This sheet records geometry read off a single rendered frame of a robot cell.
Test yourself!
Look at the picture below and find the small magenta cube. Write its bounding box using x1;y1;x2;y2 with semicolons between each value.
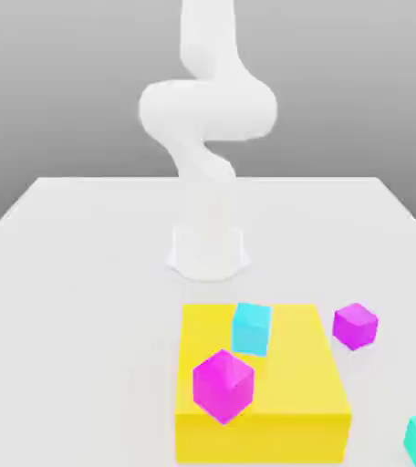
192;348;255;426
331;302;380;352

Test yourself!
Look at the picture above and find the large yellow box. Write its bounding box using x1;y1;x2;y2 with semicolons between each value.
174;303;352;465

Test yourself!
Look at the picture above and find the small cyan cube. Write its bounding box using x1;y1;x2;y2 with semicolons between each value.
230;302;274;358

